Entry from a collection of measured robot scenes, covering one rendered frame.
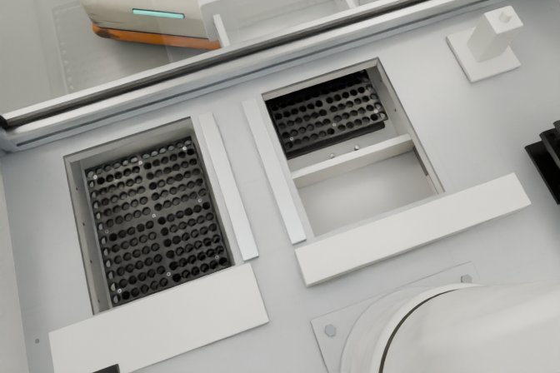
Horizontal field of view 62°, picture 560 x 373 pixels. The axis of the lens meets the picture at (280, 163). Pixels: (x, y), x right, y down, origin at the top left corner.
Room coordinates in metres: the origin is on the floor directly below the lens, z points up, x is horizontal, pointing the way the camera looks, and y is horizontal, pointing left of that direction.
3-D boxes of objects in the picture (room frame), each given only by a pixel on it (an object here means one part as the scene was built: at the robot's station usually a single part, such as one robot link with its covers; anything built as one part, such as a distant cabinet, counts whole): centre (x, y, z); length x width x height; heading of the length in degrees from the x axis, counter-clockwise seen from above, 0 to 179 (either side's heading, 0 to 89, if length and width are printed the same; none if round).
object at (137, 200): (0.19, 0.20, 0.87); 0.22 x 0.18 x 0.06; 15
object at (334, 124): (0.41, -0.07, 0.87); 0.22 x 0.18 x 0.06; 15
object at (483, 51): (0.41, -0.34, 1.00); 0.09 x 0.08 x 0.10; 15
